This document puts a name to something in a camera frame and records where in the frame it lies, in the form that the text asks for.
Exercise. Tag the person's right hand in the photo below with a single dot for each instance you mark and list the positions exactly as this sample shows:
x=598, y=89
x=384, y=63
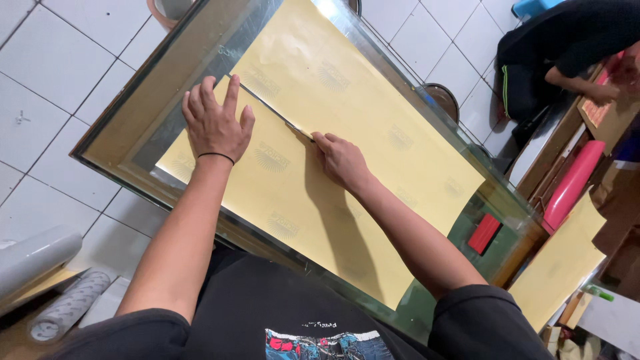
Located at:
x=345, y=162

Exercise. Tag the person's left hand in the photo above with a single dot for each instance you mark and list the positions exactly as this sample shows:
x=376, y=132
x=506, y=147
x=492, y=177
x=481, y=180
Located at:
x=215, y=127

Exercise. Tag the person's right fingers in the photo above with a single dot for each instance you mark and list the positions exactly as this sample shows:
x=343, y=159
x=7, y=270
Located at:
x=326, y=142

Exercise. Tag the thin cutter knife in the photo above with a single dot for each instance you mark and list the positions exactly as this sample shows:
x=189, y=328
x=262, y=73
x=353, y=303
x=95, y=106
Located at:
x=300, y=131

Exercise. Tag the large yellow backing paper sheet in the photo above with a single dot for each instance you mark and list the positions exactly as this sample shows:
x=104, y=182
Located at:
x=360, y=100

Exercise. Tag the black wristband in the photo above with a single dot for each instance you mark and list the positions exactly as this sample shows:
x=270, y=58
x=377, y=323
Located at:
x=216, y=155

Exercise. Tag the round brown stool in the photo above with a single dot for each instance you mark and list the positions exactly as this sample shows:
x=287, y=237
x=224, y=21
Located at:
x=442, y=100

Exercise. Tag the person's black printed shirt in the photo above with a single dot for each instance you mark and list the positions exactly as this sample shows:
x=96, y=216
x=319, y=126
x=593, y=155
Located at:
x=260, y=310

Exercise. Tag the red squeegee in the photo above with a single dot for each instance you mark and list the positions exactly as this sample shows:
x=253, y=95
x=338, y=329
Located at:
x=484, y=234

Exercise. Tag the brown bucket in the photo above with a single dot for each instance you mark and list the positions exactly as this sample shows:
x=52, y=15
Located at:
x=167, y=11

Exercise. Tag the wooden workbench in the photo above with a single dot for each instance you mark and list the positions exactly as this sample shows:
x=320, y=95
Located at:
x=555, y=145

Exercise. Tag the blue plastic stool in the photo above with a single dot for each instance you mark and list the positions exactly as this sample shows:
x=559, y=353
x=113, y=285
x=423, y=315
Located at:
x=530, y=7

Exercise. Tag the pink vinyl roll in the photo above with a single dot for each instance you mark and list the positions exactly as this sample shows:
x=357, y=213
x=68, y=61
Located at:
x=572, y=185

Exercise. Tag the small yellow paper sheet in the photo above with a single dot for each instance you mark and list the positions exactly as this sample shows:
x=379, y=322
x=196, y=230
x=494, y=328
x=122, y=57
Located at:
x=557, y=270

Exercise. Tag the orange patterned sheet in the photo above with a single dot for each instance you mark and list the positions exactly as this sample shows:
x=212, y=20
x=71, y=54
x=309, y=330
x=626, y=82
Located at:
x=597, y=110

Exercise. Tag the patterned grey vinyl roll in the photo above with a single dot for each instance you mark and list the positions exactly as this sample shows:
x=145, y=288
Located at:
x=70, y=307

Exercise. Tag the green-capped bottle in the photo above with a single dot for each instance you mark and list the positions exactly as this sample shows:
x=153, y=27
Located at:
x=599, y=292

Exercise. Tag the plain grey vinyl roll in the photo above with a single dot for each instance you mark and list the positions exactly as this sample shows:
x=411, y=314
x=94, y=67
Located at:
x=35, y=257

